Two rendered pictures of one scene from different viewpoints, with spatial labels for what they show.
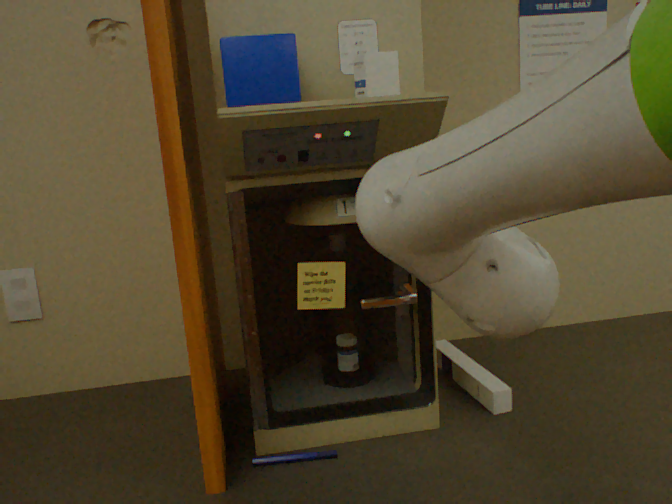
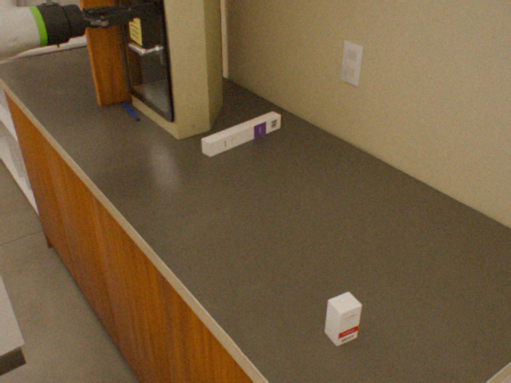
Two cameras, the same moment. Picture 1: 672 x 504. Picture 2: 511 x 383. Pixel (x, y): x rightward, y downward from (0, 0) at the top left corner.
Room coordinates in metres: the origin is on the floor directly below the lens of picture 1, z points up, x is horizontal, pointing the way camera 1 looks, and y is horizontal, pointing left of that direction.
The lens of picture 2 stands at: (0.60, -1.49, 1.65)
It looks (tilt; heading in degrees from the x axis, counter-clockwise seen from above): 34 degrees down; 63
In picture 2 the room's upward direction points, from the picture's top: straight up
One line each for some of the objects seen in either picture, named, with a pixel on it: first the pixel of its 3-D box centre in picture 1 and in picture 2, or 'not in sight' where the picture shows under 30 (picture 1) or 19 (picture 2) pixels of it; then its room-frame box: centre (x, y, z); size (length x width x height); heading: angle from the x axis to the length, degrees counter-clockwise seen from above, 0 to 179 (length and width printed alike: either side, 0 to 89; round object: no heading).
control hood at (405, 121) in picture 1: (331, 135); not in sight; (0.96, -0.01, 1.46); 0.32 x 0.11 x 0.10; 98
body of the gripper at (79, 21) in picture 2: not in sight; (83, 19); (0.83, -0.14, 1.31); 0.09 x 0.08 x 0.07; 8
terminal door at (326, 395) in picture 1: (339, 303); (142, 43); (1.01, 0.00, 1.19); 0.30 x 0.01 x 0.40; 98
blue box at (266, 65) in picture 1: (259, 72); not in sight; (0.94, 0.09, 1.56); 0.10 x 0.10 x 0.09; 8
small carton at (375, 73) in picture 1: (376, 75); not in sight; (0.97, -0.08, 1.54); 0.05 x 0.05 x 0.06; 17
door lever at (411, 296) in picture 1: (387, 297); (143, 48); (0.99, -0.08, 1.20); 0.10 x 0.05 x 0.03; 98
